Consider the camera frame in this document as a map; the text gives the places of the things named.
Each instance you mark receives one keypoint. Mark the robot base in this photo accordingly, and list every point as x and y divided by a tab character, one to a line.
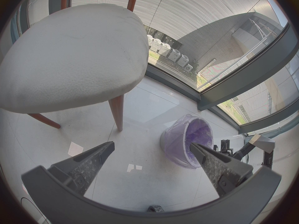
32	209

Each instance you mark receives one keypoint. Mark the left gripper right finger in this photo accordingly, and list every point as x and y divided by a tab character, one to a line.
217	167

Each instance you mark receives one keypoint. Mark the white cushioned wooden chair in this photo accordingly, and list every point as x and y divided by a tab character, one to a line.
70	55

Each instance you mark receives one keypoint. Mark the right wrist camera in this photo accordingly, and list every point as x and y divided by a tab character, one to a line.
225	144

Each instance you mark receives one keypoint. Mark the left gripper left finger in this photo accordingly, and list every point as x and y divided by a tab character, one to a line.
88	164

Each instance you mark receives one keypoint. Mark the purple plastic bag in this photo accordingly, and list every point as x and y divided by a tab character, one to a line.
198	132

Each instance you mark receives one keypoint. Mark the white trash bin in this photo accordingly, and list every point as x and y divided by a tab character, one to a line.
163	141

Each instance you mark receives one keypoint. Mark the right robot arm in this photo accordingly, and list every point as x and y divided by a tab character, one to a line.
264	143

